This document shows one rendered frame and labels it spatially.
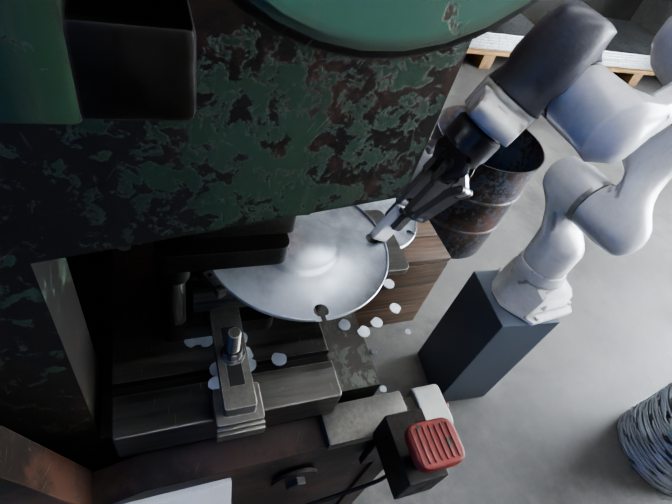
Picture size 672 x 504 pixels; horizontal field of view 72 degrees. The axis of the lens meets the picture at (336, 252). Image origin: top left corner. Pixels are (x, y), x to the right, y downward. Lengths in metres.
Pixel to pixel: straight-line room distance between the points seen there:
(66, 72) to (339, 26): 0.09
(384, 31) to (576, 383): 1.80
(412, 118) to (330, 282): 0.38
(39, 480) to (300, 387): 0.32
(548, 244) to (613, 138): 0.51
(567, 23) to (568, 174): 0.51
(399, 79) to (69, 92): 0.22
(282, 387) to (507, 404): 1.14
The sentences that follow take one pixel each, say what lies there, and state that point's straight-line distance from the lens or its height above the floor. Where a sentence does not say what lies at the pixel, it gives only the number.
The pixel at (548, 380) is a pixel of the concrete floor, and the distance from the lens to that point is 1.86.
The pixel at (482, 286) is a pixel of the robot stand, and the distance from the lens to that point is 1.30.
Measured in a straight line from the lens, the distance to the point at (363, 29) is 0.18.
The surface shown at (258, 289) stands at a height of 0.78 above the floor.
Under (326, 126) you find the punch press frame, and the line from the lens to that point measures 0.35.
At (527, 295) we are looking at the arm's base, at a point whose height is 0.52.
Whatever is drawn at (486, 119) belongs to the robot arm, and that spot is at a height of 1.05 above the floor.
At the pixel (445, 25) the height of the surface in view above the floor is 1.26.
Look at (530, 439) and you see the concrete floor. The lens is 1.70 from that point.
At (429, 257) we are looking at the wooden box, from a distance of 1.44.
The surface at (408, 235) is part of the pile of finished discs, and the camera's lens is 1.46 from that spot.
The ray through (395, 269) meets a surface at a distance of 0.75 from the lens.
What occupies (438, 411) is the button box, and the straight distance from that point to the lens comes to 0.83.
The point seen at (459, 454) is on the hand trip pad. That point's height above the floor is 0.76.
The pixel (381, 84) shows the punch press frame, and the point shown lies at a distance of 0.34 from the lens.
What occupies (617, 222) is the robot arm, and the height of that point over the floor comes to 0.81.
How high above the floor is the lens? 1.31
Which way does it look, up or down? 46 degrees down
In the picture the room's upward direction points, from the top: 18 degrees clockwise
